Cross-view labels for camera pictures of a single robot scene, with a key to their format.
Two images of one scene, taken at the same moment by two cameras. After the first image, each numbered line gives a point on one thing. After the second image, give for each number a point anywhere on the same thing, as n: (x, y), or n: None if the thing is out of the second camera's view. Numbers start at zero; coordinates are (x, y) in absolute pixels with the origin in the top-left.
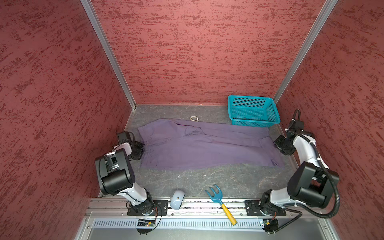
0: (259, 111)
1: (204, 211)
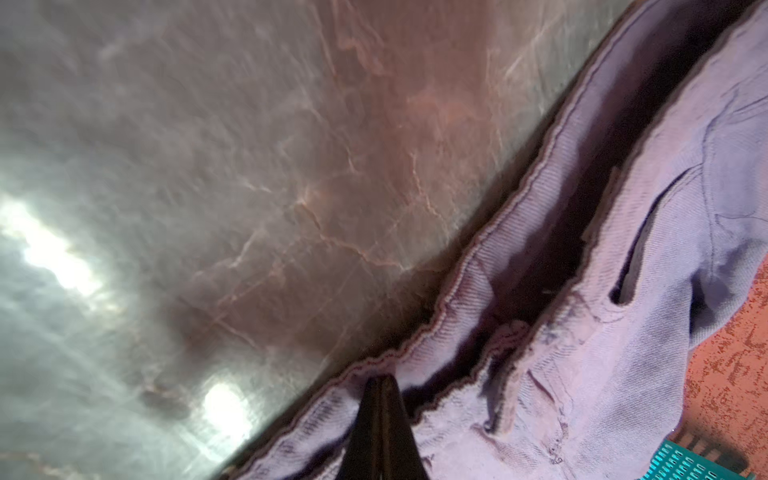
0: (672, 461)
1: None
